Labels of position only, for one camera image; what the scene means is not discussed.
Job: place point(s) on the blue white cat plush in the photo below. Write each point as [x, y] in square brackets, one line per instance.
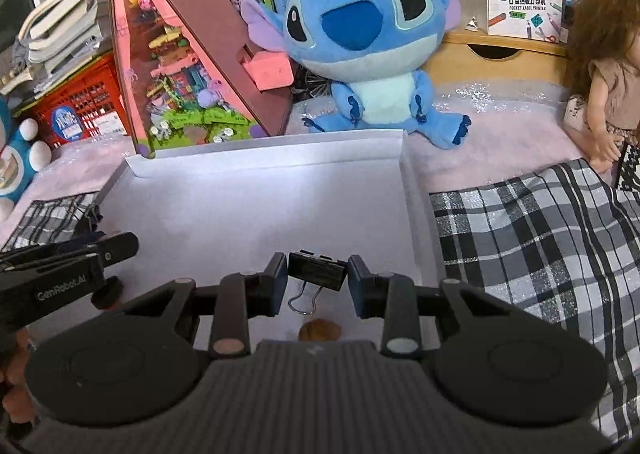
[15, 159]

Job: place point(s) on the wooden drawer box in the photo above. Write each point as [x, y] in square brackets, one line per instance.
[460, 59]

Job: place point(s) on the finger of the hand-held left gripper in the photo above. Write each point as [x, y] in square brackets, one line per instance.
[115, 245]

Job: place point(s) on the brown walnut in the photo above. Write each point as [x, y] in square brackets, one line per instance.
[320, 331]

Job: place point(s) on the pink triangular diorama house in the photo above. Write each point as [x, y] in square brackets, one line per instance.
[200, 59]

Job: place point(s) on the blue alien plush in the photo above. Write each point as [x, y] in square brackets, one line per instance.
[370, 34]

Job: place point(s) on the stack of white books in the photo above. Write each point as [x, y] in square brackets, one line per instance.
[60, 19]

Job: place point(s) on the white cardboard box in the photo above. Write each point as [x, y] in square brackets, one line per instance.
[250, 209]

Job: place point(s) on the black white plaid cloth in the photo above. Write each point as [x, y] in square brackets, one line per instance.
[525, 244]

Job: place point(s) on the red plastic crate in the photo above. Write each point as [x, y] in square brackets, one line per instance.
[75, 104]

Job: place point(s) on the person's left hand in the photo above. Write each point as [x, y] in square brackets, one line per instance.
[17, 369]

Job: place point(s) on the black round cap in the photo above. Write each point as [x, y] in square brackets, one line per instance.
[107, 293]

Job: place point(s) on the long-haired baby doll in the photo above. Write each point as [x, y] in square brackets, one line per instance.
[610, 84]

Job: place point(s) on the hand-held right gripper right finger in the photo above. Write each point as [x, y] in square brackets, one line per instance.
[357, 286]

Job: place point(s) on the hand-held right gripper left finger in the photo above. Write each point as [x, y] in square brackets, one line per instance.
[280, 284]

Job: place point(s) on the white printed carton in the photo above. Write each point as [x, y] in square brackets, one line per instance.
[520, 2]

